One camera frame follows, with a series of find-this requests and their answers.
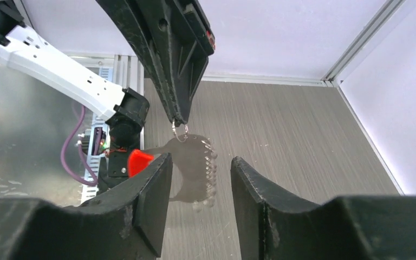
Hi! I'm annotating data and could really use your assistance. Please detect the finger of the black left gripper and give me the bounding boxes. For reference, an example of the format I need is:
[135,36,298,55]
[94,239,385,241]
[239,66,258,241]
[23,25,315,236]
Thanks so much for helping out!
[98,1,183,124]
[136,0,216,126]

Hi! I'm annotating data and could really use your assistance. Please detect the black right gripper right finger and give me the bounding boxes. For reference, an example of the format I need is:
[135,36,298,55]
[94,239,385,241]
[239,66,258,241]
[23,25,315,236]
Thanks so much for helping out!
[230,157,416,259]

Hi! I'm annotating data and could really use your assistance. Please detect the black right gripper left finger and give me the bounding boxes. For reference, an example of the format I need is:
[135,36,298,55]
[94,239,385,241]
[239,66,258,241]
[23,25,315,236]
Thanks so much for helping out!
[0,153,173,259]

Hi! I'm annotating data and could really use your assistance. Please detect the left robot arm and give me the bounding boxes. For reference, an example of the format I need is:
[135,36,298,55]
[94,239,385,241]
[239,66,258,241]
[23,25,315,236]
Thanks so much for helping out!
[0,1,216,177]

